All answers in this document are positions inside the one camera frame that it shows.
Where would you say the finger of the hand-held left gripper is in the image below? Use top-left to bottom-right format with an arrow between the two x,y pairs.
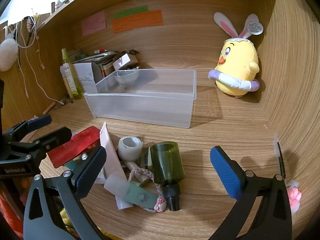
8,127 -> 73,160
4,115 -> 52,142

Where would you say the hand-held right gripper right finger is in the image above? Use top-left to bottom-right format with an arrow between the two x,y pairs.
209,145 -> 293,240

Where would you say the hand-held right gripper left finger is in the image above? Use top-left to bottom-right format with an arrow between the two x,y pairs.
23,146 -> 107,240

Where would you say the red packet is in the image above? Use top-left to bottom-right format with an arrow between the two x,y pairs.
47,127 -> 102,169

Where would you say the clear plastic bin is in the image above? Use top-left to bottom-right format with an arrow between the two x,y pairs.
84,67 -> 197,129

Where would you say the wooden peg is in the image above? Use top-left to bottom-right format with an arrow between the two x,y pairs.
42,102 -> 56,115

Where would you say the long white tube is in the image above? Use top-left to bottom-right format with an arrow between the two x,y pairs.
99,121 -> 134,210

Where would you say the white tape roll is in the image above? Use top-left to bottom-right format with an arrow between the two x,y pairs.
117,136 -> 144,162

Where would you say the beige wooden stick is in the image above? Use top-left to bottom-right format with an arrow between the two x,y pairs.
125,160 -> 150,186

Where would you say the yellow-green spray bottle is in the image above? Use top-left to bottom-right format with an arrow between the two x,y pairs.
61,48 -> 84,100

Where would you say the green tube with clear cap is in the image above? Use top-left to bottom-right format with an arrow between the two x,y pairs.
104,174 -> 157,210

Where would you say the yellow cloth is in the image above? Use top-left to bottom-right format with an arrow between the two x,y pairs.
59,207 -> 118,240

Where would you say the small dark green box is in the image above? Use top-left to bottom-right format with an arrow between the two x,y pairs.
140,147 -> 153,169

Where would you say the dark green bottle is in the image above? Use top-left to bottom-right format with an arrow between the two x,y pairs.
150,141 -> 186,212

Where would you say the white folded paper card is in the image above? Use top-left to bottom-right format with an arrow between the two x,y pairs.
72,62 -> 100,94

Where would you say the pink paw toy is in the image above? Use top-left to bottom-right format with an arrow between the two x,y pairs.
286,180 -> 302,214

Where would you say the white fluffy pompom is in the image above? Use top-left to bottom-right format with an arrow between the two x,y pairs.
0,39 -> 19,72

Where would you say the stack of booklets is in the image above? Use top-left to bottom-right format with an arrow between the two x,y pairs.
72,51 -> 118,78

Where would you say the glass bowl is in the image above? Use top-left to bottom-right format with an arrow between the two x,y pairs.
112,69 -> 140,85

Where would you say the small white box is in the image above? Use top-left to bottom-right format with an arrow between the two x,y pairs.
112,52 -> 139,70

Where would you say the yellow chick plush toy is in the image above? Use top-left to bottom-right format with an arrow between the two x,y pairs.
208,12 -> 264,99

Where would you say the pink paper note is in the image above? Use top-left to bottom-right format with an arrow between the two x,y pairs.
81,11 -> 107,36

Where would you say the orange paper note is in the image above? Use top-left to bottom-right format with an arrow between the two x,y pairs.
112,10 -> 164,34

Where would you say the green paper note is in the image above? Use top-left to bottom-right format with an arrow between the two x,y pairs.
113,5 -> 149,19

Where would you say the white cable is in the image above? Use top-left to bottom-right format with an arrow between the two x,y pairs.
15,17 -> 65,105

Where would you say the braided cord keychain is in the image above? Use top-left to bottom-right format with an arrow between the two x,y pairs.
128,168 -> 167,213

